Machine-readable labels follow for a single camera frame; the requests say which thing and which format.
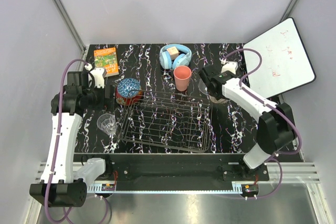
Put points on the small pink cube box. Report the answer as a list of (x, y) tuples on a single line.
[(173, 52)]

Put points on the orange green book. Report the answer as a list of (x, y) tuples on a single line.
[(107, 58)]

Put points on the blue patterned bowl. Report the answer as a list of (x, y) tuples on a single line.
[(128, 87)]

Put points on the clear drinking glass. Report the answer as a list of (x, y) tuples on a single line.
[(107, 124)]

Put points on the clear glass plate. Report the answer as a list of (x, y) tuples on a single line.
[(202, 87)]

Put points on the pink plastic cup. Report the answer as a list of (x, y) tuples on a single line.
[(182, 76)]

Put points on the light blue headphones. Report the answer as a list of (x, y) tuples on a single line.
[(183, 59)]

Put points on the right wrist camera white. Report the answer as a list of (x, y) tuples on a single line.
[(230, 66)]

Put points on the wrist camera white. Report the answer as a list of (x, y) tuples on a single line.
[(97, 75), (230, 66)]

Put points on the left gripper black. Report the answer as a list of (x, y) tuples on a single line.
[(101, 104)]

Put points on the red floral lacquer bowl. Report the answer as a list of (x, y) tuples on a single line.
[(128, 101)]

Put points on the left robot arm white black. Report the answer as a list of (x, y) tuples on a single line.
[(60, 185)]

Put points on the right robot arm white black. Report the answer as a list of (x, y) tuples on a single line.
[(276, 126)]

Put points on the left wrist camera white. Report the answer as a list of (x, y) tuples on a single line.
[(97, 75)]

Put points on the wire dish rack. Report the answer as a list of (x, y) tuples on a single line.
[(169, 120)]

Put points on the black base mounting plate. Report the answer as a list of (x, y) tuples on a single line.
[(177, 172)]

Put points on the white board black frame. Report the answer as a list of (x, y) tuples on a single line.
[(285, 61)]

